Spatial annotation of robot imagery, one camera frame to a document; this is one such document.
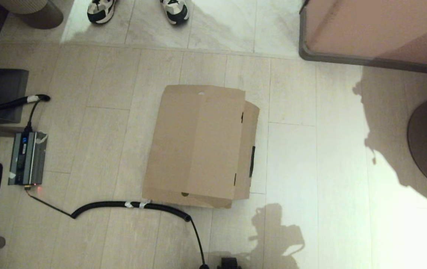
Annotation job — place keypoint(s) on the brown cardboard shoe box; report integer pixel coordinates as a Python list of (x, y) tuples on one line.
[(198, 145)]

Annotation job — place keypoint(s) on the grey black robot base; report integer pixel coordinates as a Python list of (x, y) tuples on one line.
[(229, 263)]

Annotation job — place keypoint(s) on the grey power inverter box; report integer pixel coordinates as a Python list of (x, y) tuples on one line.
[(27, 157)]

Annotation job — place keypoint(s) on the black white chunky sneaker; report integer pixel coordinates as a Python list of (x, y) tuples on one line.
[(101, 11), (176, 12)]

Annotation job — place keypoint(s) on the pink furniture with grey base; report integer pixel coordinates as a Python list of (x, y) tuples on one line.
[(377, 30)]

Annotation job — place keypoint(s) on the round ribbed beige stool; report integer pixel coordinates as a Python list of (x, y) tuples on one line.
[(30, 9)]

